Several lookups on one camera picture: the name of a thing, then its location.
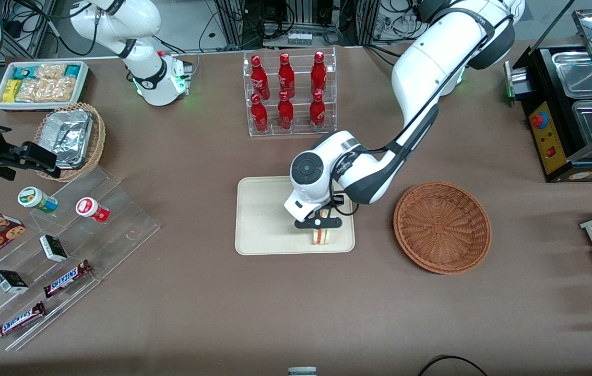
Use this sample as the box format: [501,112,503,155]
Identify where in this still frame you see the light wicker basket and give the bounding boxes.
[34,102,106,182]

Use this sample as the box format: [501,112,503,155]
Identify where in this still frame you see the yellow snack packet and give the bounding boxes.
[3,79,23,103]

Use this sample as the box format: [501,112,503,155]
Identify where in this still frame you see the black food warmer machine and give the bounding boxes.
[504,8,592,183]

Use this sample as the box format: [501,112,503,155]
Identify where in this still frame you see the large clear cracker bag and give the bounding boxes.
[16,77,76,103]

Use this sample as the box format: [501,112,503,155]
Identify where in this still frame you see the clear acrylic stepped stand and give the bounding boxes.
[0,166,161,351]

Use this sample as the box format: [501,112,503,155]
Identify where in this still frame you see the aluminium frame structure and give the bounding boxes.
[212,0,380,50]

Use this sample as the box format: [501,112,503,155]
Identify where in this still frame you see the Snickers chocolate bar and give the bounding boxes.
[43,260,93,299]
[0,301,47,341]

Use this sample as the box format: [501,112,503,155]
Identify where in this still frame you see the brown round wicker basket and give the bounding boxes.
[393,181,492,275]

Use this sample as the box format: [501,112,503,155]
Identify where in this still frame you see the small black box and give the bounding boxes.
[0,269,29,294]
[39,234,68,263]

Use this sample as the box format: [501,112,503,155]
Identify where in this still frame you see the red lid snack cup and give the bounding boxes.
[76,197,110,223]

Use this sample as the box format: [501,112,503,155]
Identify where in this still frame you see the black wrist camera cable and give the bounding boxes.
[329,10,516,216]

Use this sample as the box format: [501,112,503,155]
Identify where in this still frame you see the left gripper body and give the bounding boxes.
[283,191,342,231]

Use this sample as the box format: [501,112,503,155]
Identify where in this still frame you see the black cable loop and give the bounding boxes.
[418,355,489,376]

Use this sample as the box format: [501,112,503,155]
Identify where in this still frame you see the red cola bottle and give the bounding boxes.
[309,90,326,129]
[251,55,270,101]
[311,51,327,96]
[277,91,295,130]
[278,53,295,99]
[251,93,269,133]

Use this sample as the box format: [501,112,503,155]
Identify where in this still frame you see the green lid snack cup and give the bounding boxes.
[18,186,58,214]

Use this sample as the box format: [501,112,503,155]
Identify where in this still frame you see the clear acrylic bottle rack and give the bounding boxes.
[243,46,337,137]

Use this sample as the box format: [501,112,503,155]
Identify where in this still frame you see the cream rectangular tray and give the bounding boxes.
[235,174,356,256]

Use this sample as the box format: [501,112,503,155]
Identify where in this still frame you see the aluminium foil containers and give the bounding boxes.
[40,110,93,169]

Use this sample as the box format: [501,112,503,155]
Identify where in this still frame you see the small clear cracker bag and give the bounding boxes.
[35,63,67,81]

